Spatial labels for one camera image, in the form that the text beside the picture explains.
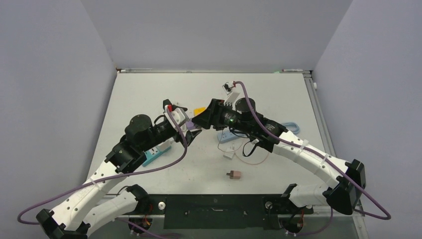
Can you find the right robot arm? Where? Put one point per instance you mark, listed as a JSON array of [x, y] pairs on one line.
[[342, 180]]

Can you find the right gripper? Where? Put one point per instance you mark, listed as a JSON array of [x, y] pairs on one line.
[[213, 115]]

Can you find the aluminium right frame rail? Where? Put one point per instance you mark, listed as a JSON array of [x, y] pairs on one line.
[[316, 99]]

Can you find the small white wall charger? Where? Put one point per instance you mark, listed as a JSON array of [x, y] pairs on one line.
[[229, 155]]

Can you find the light blue power strip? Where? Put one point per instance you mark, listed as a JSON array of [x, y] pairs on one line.
[[227, 136]]

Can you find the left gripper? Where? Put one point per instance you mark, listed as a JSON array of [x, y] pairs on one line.
[[190, 135]]

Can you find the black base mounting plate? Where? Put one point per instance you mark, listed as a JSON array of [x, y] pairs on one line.
[[219, 211]]

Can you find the purple power strip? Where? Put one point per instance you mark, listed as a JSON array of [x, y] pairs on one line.
[[190, 125]]

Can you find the teal power strip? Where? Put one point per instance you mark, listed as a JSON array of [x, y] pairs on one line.
[[155, 153]]

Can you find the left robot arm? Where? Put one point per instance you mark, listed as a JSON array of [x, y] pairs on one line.
[[81, 214]]

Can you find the brown wall charger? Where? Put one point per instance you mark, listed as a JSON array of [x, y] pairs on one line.
[[234, 174]]

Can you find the yellow cube socket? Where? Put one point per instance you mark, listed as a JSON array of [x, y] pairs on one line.
[[198, 111]]

